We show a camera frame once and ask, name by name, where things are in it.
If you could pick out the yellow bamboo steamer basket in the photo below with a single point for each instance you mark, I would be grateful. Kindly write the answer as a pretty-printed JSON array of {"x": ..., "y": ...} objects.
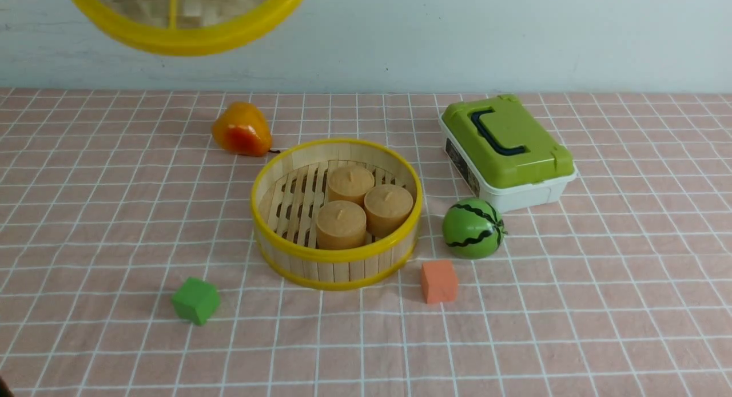
[{"x": 289, "y": 192}]

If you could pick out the green foam cube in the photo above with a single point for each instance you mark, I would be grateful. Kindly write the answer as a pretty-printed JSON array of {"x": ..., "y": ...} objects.
[{"x": 196, "y": 301}]

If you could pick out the green toy watermelon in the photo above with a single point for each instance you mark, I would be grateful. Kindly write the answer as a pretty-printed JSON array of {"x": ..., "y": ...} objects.
[{"x": 473, "y": 229}]

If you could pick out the tan cylindrical bun rear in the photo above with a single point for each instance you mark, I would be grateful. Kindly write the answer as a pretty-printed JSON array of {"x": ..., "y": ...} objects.
[{"x": 349, "y": 183}]

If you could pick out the yellow woven bamboo steamer lid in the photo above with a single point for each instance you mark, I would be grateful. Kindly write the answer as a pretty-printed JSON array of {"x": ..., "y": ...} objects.
[{"x": 186, "y": 28}]

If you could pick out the tan cylindrical bun front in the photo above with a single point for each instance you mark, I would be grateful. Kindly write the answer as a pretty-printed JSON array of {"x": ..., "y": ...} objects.
[{"x": 341, "y": 225}]

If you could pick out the orange foam cube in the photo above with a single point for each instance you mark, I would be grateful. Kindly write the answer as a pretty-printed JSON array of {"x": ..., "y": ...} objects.
[{"x": 439, "y": 281}]

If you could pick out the tan cylindrical bun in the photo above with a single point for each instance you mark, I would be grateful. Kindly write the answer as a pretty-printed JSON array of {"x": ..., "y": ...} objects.
[
  {"x": 341, "y": 225},
  {"x": 387, "y": 207},
  {"x": 349, "y": 183}
]

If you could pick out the pink checked tablecloth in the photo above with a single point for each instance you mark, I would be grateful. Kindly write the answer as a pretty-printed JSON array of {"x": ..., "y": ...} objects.
[{"x": 112, "y": 199}]

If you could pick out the orange toy pear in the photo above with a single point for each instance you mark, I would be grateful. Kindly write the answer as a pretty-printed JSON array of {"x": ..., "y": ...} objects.
[{"x": 243, "y": 129}]

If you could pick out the green lidded white storage box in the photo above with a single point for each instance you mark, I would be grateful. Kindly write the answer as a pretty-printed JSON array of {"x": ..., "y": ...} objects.
[{"x": 504, "y": 154}]

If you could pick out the tan cylindrical bun right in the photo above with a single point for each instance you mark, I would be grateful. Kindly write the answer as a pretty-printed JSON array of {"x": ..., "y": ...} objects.
[{"x": 387, "y": 207}]

